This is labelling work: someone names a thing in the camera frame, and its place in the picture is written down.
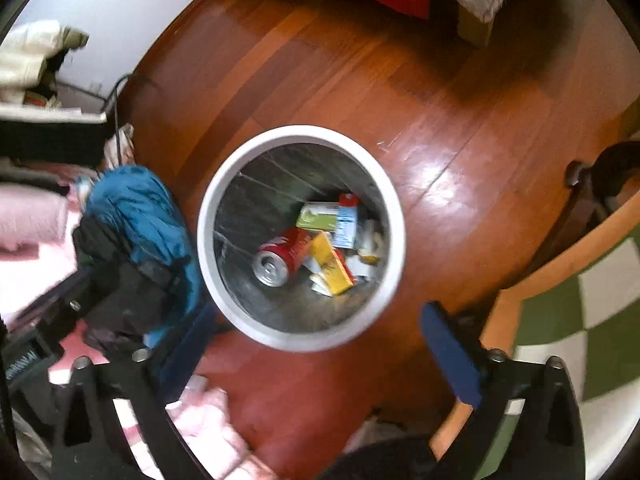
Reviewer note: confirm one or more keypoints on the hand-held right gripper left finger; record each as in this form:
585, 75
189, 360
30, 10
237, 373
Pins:
185, 355

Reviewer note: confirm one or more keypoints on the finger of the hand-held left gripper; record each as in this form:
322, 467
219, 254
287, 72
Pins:
70, 300

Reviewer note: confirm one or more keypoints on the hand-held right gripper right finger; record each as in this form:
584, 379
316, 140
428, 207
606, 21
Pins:
450, 355

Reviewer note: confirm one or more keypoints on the white round waste bin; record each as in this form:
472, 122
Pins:
206, 240

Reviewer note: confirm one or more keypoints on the red soda can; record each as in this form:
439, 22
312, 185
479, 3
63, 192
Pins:
287, 250

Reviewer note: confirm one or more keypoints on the yellow box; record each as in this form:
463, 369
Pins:
332, 262

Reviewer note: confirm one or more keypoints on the red white blue carton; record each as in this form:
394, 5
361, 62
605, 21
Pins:
346, 225

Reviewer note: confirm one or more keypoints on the white printed cardboard box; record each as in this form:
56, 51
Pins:
317, 217

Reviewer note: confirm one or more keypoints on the black cloth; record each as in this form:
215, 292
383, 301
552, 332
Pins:
115, 280

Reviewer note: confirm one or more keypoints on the pale pink folded cloth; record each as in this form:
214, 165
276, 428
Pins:
30, 240

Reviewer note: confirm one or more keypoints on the pink fleece blanket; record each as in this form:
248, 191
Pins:
215, 425

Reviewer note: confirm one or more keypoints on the blue cloth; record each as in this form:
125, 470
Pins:
145, 210

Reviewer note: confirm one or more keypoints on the round wooden table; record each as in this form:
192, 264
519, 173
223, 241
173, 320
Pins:
550, 270

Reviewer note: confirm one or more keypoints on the black case with white edge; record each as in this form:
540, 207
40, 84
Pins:
50, 142

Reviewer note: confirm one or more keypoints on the crumpled floral cloth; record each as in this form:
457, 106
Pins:
122, 142

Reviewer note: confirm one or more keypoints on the dark wooden chair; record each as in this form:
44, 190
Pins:
615, 170

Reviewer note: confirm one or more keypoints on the white clothes pile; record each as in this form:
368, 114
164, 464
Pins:
30, 50

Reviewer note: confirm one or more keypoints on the wooden bed frame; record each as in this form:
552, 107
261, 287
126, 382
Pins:
475, 27

